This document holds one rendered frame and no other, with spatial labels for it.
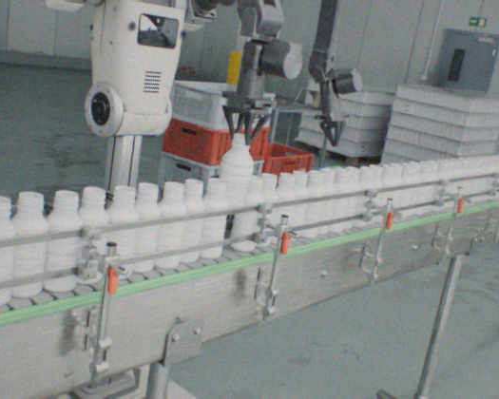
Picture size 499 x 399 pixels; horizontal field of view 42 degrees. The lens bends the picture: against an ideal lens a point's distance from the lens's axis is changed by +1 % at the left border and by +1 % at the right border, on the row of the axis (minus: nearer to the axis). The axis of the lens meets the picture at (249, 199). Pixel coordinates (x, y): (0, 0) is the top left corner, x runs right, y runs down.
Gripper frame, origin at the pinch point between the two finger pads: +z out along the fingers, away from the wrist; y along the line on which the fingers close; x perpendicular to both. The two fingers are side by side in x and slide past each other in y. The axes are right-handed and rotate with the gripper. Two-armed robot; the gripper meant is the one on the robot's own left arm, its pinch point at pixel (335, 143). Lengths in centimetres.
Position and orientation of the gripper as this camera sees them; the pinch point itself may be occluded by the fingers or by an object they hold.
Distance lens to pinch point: 200.3
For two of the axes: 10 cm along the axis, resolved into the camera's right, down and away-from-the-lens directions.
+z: 1.1, 9.9, 0.2
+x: -7.5, 0.6, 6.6
